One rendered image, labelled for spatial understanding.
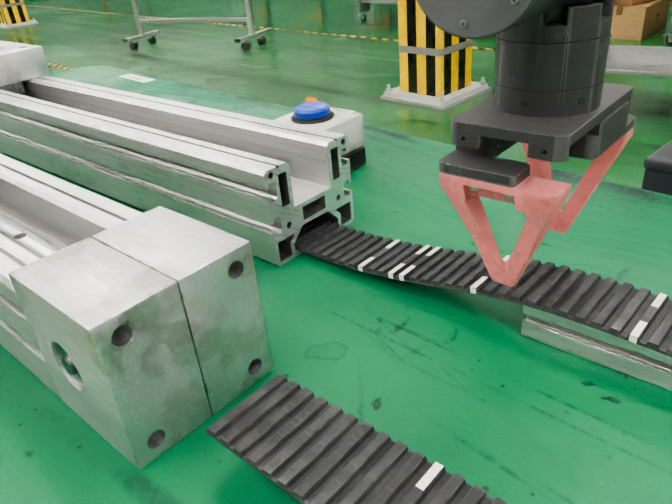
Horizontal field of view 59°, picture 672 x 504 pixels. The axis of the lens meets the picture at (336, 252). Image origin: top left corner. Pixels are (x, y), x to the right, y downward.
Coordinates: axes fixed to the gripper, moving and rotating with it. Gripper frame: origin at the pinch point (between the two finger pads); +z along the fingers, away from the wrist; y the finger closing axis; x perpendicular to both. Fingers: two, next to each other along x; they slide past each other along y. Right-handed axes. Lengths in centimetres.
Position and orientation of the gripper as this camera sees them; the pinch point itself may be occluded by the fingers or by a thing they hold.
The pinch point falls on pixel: (532, 244)
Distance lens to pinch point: 39.6
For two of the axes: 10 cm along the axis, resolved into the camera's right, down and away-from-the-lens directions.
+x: 7.6, 2.6, -5.9
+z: 0.8, 8.7, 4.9
